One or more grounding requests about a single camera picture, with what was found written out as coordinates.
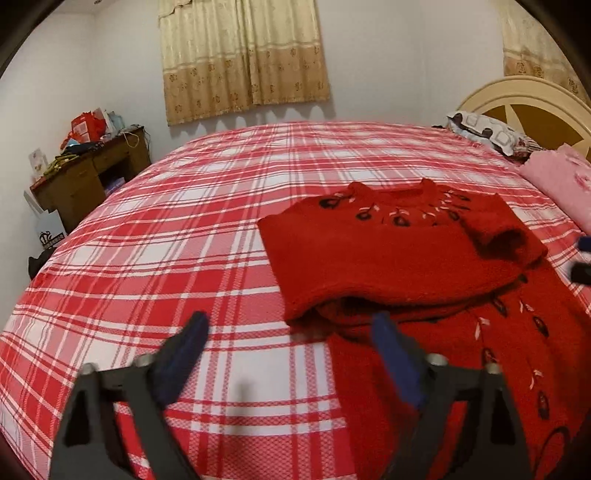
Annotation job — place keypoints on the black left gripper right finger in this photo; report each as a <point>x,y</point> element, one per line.
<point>468,414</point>

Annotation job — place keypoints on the red knitted sweater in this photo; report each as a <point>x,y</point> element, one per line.
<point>456,271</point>

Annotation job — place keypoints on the pink floral folded blanket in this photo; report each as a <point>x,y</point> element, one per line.
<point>563,175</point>

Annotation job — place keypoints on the cream wooden bed headboard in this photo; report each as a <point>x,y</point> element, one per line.
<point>540,109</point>

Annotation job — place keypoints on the white patterned pillow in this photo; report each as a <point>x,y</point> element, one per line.
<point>492,133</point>

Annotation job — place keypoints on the black bag on floor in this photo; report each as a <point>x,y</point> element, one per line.
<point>35,264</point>

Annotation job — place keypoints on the white paper bag on floor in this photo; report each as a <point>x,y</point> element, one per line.
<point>49,227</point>

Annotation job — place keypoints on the beige curtain by headboard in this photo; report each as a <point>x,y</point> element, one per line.
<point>529,50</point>

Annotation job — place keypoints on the red white plaid bedsheet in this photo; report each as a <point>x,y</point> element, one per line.
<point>182,237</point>

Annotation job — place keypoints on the brown wooden desk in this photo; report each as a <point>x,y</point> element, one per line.
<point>79,185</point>

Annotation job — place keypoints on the red gift bag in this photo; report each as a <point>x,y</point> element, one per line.
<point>86,128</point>

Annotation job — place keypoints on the beige patterned window curtain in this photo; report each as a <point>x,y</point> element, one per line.
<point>221,57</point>

